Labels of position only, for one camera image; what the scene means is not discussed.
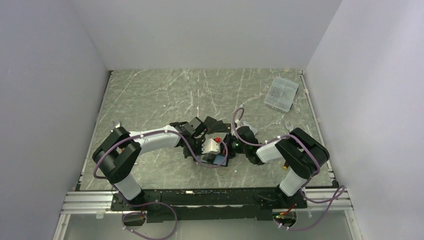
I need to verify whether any silver card stack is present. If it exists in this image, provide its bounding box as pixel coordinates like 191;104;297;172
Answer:
240;120;258;135

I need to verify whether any small metal clip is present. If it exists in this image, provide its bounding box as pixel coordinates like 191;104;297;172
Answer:
109;120;121;131

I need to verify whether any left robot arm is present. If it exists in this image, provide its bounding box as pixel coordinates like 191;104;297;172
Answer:
91;117;208;210

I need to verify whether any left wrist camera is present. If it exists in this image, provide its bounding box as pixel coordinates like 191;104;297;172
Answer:
201;138;221;155

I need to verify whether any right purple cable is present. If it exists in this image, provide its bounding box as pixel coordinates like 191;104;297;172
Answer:
232;107;347;232

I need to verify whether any purple cable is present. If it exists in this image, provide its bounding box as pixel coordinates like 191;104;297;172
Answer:
93;129;229;240
232;107;347;232

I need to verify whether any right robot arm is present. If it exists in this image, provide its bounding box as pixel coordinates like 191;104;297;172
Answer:
224;126;330;208

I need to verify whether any aluminium frame rail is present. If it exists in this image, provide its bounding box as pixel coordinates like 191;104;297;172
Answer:
61;188;354;214

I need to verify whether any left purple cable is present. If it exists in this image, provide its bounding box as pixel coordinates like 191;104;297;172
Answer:
93;129;229;240

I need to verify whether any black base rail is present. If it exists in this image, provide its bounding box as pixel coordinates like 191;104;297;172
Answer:
110;187;308;223

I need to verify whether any black card stack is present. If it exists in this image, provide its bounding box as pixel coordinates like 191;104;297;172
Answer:
203;116;231;135

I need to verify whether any black leather card holder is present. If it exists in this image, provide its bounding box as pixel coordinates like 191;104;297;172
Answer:
197;153;229;167

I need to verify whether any clear plastic screw box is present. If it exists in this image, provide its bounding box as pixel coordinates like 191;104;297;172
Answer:
264;76;299;113

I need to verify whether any silver wrench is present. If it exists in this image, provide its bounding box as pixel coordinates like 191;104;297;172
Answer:
285;122;295;133

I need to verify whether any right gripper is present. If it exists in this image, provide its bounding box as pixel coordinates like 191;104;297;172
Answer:
217;133;249;158

